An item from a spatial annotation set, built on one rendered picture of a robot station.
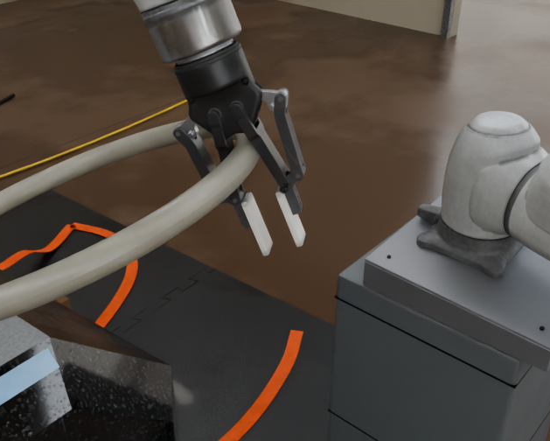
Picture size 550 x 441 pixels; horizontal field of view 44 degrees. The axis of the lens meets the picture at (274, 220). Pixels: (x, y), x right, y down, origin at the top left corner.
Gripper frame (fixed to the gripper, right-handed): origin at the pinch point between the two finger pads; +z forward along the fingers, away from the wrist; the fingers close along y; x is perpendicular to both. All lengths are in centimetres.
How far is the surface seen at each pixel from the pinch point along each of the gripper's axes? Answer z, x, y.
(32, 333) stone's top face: 15, -18, 53
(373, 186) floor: 96, -246, 25
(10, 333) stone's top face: 14, -18, 57
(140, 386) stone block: 37, -30, 48
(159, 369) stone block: 40, -38, 47
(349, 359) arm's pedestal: 57, -53, 13
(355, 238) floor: 98, -198, 33
